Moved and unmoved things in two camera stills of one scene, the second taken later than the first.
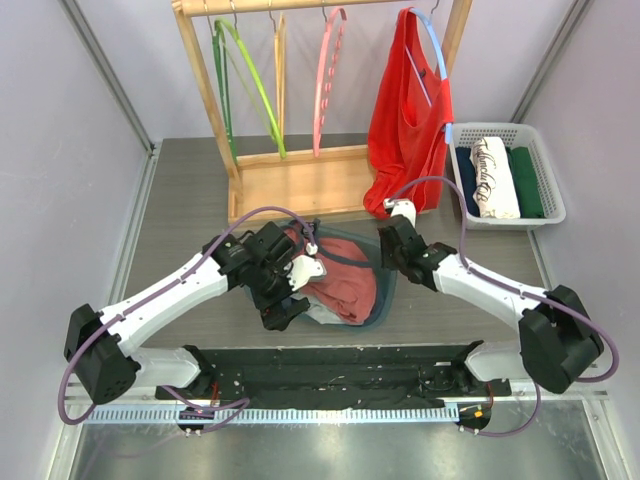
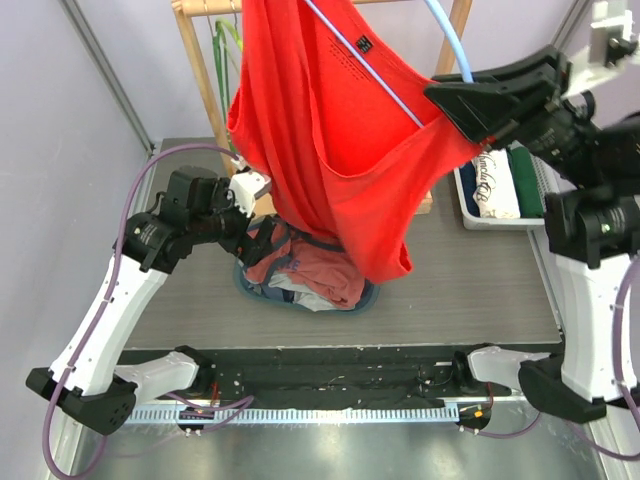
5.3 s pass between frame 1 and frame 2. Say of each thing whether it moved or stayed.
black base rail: stayed
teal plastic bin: moved
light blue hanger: moved
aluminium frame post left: stayed
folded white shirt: stayed
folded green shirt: stayed
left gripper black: moved
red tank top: moved
